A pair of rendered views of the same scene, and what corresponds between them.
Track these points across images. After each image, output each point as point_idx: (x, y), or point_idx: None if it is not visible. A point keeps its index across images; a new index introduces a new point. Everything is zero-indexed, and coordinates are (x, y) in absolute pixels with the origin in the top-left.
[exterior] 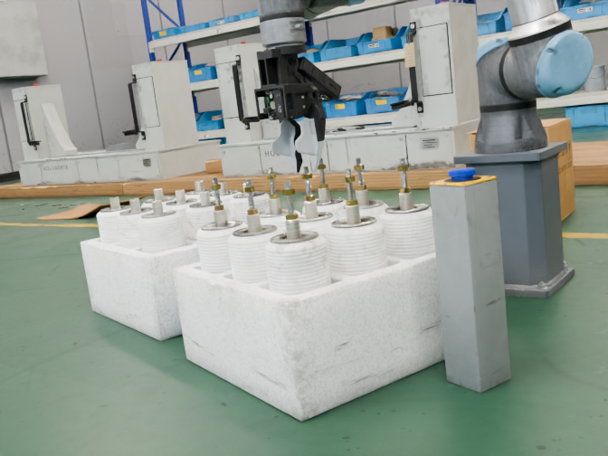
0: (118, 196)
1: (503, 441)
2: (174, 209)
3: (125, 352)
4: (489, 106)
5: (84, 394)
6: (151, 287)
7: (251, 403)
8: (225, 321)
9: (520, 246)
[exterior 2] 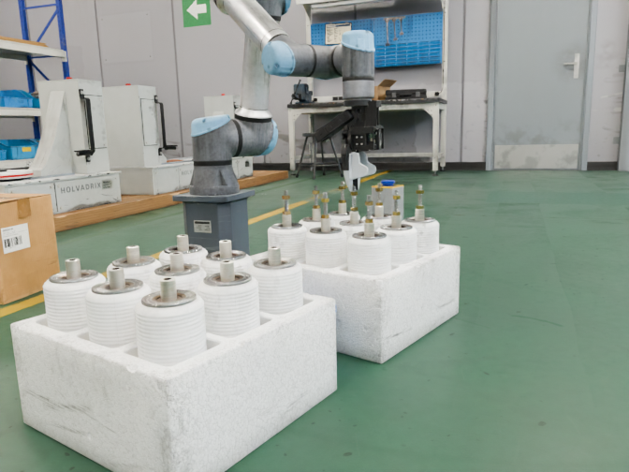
0: (165, 277)
1: None
2: (205, 273)
3: (371, 402)
4: (226, 160)
5: (475, 389)
6: (335, 331)
7: (445, 327)
8: (425, 288)
9: (247, 253)
